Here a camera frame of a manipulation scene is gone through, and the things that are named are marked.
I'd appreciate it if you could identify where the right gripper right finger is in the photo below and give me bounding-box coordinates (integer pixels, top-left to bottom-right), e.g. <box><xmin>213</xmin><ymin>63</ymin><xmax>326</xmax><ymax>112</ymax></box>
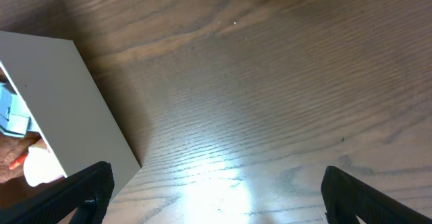
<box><xmin>321</xmin><ymin>166</ymin><xmax>431</xmax><ymax>224</ymax></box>

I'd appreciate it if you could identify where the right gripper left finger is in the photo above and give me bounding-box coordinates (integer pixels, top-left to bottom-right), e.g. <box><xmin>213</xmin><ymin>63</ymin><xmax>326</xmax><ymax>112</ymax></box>
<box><xmin>1</xmin><ymin>161</ymin><xmax>115</xmax><ymax>223</ymax></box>

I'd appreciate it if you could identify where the white pink duck figure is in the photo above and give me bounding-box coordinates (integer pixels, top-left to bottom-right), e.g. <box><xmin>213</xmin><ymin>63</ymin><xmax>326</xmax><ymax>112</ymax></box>
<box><xmin>8</xmin><ymin>138</ymin><xmax>65</xmax><ymax>187</ymax></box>

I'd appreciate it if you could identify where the brown plush toy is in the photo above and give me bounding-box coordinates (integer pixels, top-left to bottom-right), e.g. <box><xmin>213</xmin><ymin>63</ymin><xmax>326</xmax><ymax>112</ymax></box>
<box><xmin>1</xmin><ymin>132</ymin><xmax>41</xmax><ymax>184</ymax></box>

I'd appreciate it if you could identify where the yellow grey toy truck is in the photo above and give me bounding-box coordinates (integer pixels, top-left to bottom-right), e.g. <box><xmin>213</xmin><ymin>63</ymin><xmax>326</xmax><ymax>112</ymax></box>
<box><xmin>1</xmin><ymin>80</ymin><xmax>40</xmax><ymax>138</ymax></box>

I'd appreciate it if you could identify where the white cardboard box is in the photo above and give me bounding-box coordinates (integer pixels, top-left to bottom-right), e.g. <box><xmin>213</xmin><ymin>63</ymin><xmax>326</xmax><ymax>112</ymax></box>
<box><xmin>1</xmin><ymin>32</ymin><xmax>140</xmax><ymax>196</ymax></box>

